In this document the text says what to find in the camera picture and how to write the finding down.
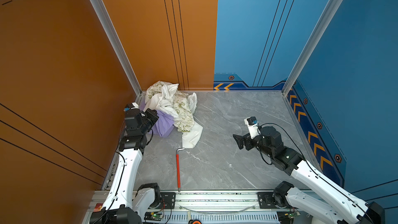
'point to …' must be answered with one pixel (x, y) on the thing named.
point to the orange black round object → (195, 221)
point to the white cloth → (164, 101)
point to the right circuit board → (292, 214)
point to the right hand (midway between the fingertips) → (240, 131)
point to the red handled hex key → (178, 168)
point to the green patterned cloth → (185, 120)
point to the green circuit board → (153, 216)
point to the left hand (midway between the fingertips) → (157, 108)
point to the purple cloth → (164, 124)
